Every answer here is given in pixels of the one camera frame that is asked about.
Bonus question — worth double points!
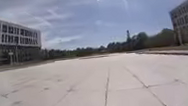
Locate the row of trees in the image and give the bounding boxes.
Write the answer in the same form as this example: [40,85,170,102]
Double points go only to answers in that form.
[39,26,178,61]

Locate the pale concrete slab plaza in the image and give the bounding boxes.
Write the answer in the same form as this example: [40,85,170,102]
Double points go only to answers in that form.
[0,45,188,106]

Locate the distant tower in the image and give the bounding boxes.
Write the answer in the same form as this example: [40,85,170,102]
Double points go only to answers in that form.
[125,29,132,43]

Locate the low kerb strip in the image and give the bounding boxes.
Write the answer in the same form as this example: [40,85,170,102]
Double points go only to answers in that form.
[135,45,188,65]

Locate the white and glass building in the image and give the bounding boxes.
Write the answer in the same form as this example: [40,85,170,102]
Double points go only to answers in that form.
[0,9,45,67]

